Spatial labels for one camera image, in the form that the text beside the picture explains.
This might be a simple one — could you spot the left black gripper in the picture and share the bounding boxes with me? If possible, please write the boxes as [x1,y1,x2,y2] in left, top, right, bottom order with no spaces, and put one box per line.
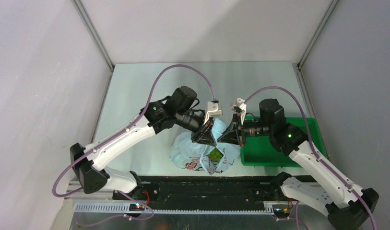
[175,109,216,147]

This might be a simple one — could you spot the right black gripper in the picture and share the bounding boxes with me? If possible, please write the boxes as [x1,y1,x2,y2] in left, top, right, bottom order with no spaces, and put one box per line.
[217,112,272,147]

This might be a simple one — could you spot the green fake grapes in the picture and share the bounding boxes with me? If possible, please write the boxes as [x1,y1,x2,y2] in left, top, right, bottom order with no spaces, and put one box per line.
[207,148,223,162]

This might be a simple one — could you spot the light blue plastic bag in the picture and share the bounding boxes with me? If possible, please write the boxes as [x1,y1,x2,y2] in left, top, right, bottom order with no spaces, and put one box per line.
[170,131,240,175]

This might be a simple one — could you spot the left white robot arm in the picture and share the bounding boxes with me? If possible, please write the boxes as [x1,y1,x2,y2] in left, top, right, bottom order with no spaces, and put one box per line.
[70,86,222,200]

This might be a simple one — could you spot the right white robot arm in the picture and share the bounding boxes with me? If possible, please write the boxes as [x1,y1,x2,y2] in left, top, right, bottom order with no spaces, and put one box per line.
[218,98,379,230]

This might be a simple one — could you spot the green plastic tray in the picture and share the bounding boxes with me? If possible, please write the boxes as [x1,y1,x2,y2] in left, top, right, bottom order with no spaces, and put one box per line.
[240,117,327,168]

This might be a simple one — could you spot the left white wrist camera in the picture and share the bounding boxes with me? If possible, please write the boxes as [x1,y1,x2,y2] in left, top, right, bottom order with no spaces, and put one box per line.
[203,101,223,124]

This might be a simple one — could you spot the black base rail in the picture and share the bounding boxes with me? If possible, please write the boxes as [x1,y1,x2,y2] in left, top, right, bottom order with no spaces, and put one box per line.
[129,176,288,212]

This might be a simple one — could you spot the right aluminium frame post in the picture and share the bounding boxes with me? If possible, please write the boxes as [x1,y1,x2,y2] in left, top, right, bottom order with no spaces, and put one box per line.
[297,0,340,70]

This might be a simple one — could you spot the aluminium frame post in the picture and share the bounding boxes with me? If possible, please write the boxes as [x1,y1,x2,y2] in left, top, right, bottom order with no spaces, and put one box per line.
[297,0,340,70]
[71,0,115,72]

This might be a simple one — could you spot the left aluminium frame post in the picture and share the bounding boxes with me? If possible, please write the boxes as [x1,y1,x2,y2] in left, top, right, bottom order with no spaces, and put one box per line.
[71,0,115,72]

